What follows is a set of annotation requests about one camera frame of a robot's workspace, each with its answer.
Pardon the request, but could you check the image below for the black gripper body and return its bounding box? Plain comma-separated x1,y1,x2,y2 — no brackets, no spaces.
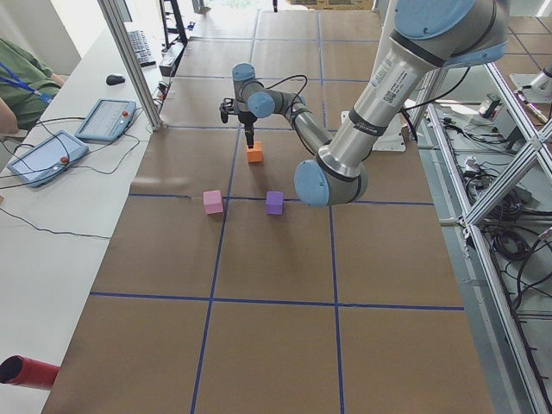
240,112,255,135

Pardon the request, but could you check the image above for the orange foam cube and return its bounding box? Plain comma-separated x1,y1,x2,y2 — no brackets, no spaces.
246,141,264,164

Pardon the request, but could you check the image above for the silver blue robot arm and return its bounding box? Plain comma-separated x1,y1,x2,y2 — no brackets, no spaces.
219,1,510,207

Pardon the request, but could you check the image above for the purple foam cube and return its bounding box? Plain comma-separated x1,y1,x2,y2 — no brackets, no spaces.
266,191,284,216

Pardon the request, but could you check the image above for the pink foam cube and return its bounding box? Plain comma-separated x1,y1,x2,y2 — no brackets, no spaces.
203,190,224,215

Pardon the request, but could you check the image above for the black keyboard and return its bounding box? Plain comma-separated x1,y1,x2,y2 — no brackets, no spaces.
127,30,156,67

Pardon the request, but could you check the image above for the black computer mouse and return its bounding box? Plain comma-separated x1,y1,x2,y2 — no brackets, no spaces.
105,74,125,86

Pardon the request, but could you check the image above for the far blue teach pendant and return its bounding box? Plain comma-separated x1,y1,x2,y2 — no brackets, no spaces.
75,98,136,142

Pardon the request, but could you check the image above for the blue teach pendant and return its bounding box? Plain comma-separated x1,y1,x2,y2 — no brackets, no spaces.
7,130,89,187
75,98,136,142

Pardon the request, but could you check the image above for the near blue teach pendant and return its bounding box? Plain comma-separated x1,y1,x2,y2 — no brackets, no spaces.
7,130,89,187

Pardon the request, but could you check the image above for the person in green shirt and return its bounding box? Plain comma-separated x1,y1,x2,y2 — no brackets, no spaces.
1,38,65,136

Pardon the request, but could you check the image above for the red cardboard tube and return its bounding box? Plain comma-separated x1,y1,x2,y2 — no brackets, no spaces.
1,355,60,391

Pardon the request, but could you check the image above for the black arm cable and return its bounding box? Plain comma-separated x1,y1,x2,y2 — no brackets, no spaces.
260,74,309,104

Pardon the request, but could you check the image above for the aluminium frame post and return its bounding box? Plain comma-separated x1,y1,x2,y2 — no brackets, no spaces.
97,0,163,131

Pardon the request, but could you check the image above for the aluminium side frame rail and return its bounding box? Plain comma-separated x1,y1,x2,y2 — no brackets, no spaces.
424,62,552,414

